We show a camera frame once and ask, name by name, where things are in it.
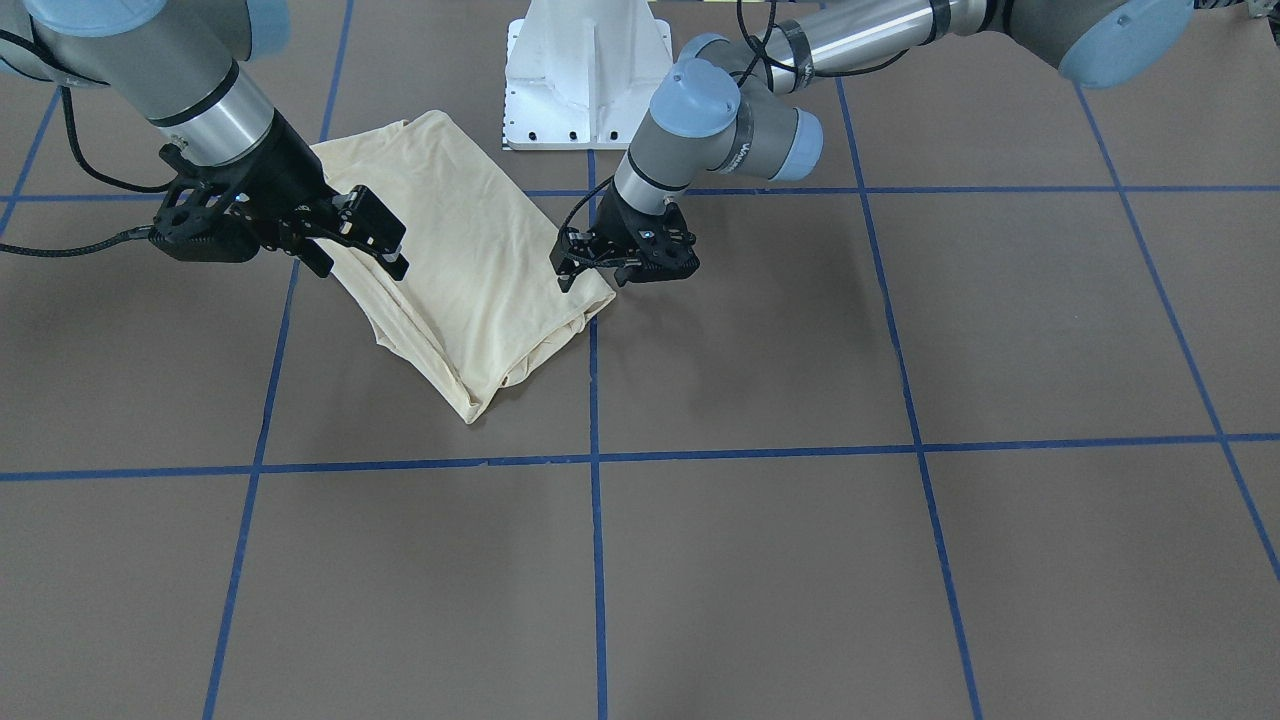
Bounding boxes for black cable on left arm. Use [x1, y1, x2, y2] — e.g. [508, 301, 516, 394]
[556, 0, 911, 251]

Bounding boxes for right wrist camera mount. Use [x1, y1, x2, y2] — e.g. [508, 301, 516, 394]
[148, 143, 261, 263]

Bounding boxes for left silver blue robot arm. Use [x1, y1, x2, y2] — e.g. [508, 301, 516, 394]
[549, 1, 1196, 292]

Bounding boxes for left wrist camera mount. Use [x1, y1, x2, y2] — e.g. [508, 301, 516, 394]
[614, 202, 700, 286]

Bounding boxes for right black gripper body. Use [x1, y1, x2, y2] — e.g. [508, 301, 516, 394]
[223, 111, 338, 255]

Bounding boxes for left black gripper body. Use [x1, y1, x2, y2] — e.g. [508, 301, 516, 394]
[590, 186, 691, 273]

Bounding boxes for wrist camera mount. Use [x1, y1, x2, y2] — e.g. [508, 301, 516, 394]
[614, 202, 700, 286]
[148, 143, 261, 263]

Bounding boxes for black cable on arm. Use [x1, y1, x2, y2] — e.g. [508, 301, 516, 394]
[0, 29, 191, 259]
[556, 0, 911, 251]

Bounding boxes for cream long-sleeve printed shirt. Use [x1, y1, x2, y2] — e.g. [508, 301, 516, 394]
[314, 110, 616, 423]

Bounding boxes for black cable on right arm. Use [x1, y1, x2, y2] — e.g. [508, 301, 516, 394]
[0, 29, 191, 259]

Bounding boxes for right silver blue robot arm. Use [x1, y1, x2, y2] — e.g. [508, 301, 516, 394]
[3, 1, 410, 281]

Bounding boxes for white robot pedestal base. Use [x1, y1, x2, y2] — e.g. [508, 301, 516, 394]
[502, 1, 673, 151]

